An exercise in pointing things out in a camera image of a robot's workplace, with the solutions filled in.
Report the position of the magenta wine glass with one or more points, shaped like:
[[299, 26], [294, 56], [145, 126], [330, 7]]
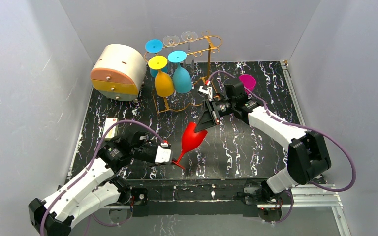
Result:
[[248, 81]]

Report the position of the light blue wine glass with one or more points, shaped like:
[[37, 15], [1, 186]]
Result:
[[181, 78]]

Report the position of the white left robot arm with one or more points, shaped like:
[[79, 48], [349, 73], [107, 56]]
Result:
[[96, 186]]

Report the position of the round drawer storage box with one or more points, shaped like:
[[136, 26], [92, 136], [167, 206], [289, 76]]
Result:
[[119, 72]]

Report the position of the yellow wine glass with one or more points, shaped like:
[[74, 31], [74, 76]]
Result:
[[163, 82]]

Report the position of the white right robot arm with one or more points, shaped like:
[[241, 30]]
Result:
[[307, 153]]

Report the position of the small white card box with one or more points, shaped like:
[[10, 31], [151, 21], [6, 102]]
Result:
[[109, 130]]

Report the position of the gold wire glass rack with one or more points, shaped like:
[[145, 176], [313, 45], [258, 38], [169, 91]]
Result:
[[206, 43]]

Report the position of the clear wine glass right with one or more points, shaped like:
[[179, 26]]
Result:
[[189, 37]]

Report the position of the rear blue wine glass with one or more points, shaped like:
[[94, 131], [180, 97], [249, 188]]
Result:
[[154, 46]]

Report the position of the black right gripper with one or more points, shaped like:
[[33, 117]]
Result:
[[212, 112]]

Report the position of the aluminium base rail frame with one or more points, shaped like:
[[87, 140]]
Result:
[[166, 192]]

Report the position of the clear wine glass left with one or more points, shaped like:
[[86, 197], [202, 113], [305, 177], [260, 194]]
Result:
[[171, 41]]

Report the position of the red wine glass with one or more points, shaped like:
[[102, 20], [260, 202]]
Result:
[[190, 141]]

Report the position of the clear wine glass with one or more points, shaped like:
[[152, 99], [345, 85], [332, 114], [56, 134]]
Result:
[[171, 41], [189, 37]]

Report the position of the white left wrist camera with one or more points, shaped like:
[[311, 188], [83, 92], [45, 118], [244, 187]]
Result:
[[163, 154]]

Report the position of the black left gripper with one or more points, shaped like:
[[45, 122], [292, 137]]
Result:
[[153, 154]]

